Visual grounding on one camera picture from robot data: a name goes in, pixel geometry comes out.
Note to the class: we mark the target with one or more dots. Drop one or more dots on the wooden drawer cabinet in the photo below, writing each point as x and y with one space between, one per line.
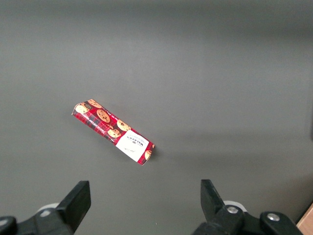
307 224

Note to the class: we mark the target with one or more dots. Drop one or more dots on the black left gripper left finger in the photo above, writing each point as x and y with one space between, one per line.
71 208

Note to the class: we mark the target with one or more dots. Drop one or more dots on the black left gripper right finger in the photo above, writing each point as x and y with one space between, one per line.
215 213

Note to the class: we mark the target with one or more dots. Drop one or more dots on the red tartan cookie box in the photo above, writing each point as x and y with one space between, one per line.
105 122

